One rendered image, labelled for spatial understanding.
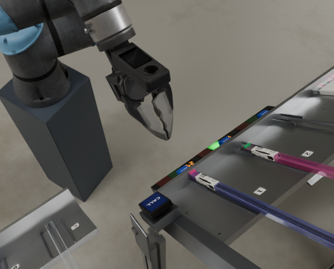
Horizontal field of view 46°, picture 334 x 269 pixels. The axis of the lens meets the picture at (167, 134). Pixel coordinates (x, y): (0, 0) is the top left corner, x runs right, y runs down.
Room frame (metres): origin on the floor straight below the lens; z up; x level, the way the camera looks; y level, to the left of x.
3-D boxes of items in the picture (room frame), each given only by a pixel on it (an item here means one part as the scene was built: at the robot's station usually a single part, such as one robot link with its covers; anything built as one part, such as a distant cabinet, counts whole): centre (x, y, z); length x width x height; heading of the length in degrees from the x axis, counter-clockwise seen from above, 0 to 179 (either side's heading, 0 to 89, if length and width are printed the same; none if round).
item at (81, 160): (0.67, 0.34, 0.28); 0.18 x 0.18 x 0.55; 57
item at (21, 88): (0.67, 0.34, 0.60); 0.15 x 0.15 x 0.10
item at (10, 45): (0.67, 0.33, 0.72); 0.13 x 0.12 x 0.14; 116
